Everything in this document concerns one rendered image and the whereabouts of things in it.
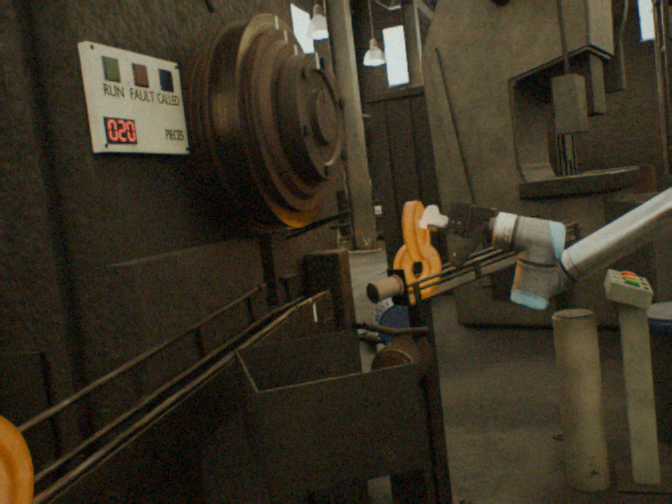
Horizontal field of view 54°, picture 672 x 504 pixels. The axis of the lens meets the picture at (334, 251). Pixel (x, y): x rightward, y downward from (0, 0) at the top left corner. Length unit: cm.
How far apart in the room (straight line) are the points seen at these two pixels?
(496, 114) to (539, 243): 250
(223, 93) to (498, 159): 291
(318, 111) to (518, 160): 273
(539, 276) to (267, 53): 82
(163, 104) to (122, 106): 12
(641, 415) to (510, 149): 227
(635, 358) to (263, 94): 130
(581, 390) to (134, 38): 149
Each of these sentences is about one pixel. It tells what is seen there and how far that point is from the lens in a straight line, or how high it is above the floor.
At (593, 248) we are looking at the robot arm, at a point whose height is 74.
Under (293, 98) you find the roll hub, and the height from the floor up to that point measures 114.
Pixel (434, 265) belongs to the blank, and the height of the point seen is 71.
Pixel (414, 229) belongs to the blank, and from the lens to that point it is 165.
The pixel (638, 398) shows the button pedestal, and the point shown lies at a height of 27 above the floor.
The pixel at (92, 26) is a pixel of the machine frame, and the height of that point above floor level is 128.
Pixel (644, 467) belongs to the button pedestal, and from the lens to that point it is 219.
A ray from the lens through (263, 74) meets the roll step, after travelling 137.
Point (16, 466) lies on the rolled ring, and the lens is 86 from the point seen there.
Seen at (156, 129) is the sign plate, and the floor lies 110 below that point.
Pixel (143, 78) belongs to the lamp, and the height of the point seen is 119.
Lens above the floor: 94
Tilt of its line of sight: 5 degrees down
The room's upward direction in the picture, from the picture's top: 7 degrees counter-clockwise
